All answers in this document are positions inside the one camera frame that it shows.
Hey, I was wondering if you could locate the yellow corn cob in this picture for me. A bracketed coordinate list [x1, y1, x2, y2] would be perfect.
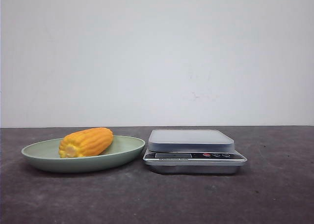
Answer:
[58, 127, 114, 158]

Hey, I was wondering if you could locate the silver digital kitchen scale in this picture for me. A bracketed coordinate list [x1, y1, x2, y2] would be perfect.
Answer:
[143, 129, 247, 174]

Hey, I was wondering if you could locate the light green plate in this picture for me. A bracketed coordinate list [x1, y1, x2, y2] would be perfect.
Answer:
[21, 136, 145, 173]

